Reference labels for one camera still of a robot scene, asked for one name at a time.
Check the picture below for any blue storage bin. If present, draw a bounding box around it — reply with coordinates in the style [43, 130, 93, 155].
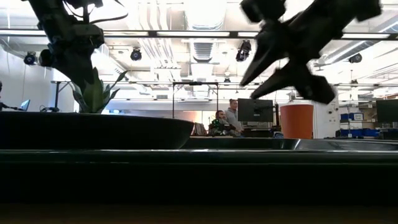
[340, 128, 381, 138]

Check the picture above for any dark green plastic tray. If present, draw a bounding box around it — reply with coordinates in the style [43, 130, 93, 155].
[0, 138, 398, 207]

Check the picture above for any black computer monitor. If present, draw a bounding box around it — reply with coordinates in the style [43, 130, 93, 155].
[375, 98, 398, 124]
[237, 98, 275, 123]

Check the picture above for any dark grey round plate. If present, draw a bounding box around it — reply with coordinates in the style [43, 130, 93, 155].
[0, 111, 195, 151]

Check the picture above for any orange plastic cup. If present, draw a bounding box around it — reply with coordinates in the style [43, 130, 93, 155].
[279, 100, 315, 140]

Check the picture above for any person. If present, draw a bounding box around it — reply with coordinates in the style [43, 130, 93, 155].
[208, 110, 236, 137]
[225, 98, 245, 136]

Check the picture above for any black-legged standing desk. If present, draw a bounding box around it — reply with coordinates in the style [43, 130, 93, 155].
[50, 80, 74, 113]

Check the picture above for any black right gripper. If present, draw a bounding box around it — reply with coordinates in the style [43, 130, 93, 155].
[240, 0, 358, 105]

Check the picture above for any snake plant in white pot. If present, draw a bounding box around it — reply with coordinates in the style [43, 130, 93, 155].
[71, 67, 129, 114]

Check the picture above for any blue bin with white label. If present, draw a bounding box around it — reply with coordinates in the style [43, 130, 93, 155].
[340, 112, 365, 122]

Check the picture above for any white column cabinet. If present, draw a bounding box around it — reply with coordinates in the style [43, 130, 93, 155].
[313, 90, 340, 139]

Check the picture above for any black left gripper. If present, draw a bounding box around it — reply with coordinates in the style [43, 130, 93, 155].
[39, 23, 105, 93]

